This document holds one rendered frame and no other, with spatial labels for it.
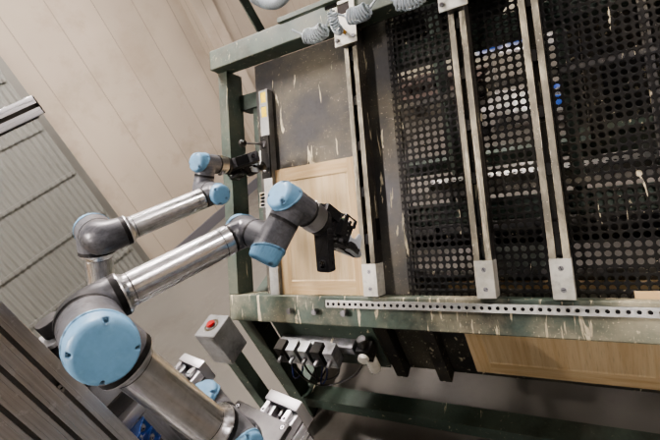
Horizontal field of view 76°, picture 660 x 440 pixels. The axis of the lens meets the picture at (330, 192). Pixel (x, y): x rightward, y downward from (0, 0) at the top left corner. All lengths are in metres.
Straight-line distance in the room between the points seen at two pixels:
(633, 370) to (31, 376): 1.93
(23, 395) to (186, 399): 0.35
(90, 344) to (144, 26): 4.53
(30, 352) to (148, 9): 4.45
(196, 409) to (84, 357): 0.27
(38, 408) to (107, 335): 0.38
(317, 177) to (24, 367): 1.20
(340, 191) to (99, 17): 3.68
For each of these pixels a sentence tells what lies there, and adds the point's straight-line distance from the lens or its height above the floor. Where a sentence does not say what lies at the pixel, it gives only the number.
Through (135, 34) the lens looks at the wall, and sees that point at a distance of 5.07.
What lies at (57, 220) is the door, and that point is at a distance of 4.47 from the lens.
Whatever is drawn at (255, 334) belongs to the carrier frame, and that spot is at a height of 0.68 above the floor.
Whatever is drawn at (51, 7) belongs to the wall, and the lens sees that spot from 4.83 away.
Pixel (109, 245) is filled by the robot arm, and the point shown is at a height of 1.57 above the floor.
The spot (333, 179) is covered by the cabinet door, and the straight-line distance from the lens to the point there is 1.79.
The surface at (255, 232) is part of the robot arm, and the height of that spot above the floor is 1.58.
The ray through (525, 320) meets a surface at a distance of 1.54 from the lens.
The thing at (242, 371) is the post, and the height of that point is 0.65.
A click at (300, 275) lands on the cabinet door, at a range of 1.89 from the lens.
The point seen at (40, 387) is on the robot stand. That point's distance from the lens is 1.17.
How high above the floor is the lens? 2.01
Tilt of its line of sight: 26 degrees down
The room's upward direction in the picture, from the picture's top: 24 degrees counter-clockwise
